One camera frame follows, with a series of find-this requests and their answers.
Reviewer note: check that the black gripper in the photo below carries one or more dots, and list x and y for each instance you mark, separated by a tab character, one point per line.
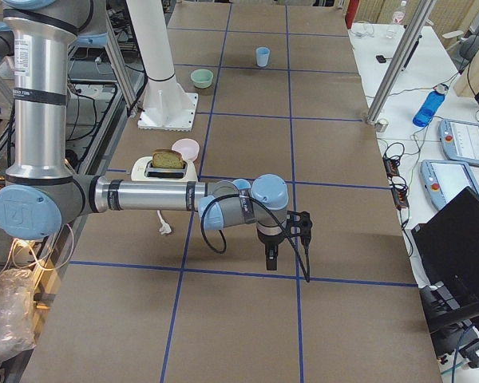
270	240

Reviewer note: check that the light blue cup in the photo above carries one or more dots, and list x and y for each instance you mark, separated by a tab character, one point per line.
262	55
241	184

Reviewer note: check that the white toaster plug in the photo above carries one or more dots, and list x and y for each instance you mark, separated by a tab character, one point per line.
165	228

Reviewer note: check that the pink bowl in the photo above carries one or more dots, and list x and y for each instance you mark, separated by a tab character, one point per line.
188	148

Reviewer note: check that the toast slice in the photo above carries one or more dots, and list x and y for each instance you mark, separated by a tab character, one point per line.
167	158

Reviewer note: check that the cream toaster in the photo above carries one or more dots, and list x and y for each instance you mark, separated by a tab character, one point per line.
144	171

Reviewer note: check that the black laptop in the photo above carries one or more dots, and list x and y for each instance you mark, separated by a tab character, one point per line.
449	246

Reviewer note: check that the green bowl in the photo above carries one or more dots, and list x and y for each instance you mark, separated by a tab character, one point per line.
202	78

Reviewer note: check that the teach pendant near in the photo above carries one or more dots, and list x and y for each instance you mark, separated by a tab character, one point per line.
445	179

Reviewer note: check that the teach pendant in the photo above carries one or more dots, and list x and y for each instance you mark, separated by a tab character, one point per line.
445	179
460	140

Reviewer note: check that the blue water bottle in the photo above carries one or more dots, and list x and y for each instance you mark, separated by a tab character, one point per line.
431	104

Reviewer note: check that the teach pendant far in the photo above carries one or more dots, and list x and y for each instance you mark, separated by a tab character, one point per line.
460	140

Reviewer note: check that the clear plastic bag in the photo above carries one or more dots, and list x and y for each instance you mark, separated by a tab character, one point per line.
16	312

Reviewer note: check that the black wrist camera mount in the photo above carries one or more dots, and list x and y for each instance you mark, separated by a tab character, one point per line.
299	225

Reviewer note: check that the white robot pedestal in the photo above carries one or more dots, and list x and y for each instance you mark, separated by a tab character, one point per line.
166	105

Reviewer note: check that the aluminium frame post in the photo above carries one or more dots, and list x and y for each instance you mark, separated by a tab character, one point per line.
409	37

